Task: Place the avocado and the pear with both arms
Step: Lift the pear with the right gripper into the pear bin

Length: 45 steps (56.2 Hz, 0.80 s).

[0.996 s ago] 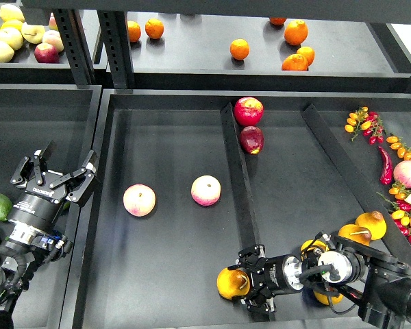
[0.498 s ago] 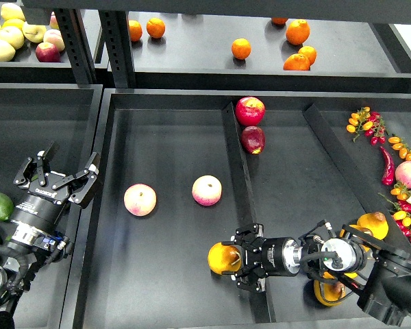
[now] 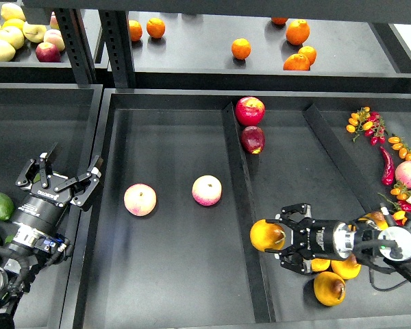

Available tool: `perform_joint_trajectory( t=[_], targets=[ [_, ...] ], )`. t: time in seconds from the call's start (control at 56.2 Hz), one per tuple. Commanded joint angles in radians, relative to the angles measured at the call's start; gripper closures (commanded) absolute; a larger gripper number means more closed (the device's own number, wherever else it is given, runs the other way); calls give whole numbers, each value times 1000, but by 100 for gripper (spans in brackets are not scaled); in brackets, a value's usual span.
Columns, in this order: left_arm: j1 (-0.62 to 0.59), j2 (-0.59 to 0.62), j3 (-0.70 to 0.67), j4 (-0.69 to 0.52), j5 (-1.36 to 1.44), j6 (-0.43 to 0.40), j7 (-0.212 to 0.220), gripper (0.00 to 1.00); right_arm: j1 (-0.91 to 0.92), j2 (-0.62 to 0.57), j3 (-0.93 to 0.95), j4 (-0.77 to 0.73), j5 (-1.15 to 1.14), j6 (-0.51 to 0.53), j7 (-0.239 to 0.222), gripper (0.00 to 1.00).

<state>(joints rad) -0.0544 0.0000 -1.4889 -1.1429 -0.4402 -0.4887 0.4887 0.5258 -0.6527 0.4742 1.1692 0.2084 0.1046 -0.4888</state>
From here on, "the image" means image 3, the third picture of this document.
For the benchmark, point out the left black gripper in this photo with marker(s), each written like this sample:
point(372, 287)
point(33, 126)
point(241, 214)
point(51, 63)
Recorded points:
point(44, 207)

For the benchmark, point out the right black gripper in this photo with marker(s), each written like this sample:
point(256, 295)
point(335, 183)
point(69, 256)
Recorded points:
point(311, 238)

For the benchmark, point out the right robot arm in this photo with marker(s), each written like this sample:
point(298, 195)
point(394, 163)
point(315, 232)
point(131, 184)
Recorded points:
point(385, 251)

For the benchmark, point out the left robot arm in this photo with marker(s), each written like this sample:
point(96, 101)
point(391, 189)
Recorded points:
point(36, 243)

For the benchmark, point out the black tray divider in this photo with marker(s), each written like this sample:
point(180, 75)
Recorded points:
point(360, 165)
point(263, 309)

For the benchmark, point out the black left tray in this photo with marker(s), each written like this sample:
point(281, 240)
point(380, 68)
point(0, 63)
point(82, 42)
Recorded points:
point(33, 117)

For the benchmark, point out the black tray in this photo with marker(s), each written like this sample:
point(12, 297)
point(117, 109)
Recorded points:
point(183, 265)
point(33, 117)

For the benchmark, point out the pink apple left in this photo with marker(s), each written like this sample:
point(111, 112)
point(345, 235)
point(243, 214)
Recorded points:
point(140, 199)

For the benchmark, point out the pink apple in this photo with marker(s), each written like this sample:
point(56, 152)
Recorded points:
point(140, 199)
point(206, 190)
point(403, 173)

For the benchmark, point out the pink apple centre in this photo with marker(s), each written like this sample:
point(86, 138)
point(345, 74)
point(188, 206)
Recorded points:
point(206, 190)

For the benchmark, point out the dark red apple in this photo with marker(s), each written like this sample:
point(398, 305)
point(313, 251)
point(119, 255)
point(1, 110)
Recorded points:
point(253, 140)

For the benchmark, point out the red chili pepper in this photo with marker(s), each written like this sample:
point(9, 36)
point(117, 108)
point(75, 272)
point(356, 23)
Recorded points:
point(388, 175)

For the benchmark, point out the mixed cherry tomato bunch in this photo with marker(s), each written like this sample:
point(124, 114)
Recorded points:
point(397, 202)

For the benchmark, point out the black centre tray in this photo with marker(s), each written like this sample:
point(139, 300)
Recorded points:
point(183, 265)

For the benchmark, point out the red apple on shelf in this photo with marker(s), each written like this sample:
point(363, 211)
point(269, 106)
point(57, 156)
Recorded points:
point(48, 52)

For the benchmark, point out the bright red apple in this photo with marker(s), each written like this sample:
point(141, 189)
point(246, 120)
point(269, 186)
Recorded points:
point(249, 111)

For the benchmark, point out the pink apple right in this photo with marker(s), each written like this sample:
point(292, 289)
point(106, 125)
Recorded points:
point(403, 173)

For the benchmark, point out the peach on shelf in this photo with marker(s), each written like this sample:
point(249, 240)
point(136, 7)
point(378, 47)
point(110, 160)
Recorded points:
point(54, 37)

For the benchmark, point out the orange cherry tomato bunch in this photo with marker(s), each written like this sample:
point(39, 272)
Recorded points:
point(399, 145)

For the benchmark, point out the yellow lemon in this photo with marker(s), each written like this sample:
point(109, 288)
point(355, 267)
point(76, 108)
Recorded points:
point(18, 23)

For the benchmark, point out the black shelf post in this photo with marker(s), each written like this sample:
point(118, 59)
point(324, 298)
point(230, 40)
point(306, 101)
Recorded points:
point(115, 26)
point(76, 45)

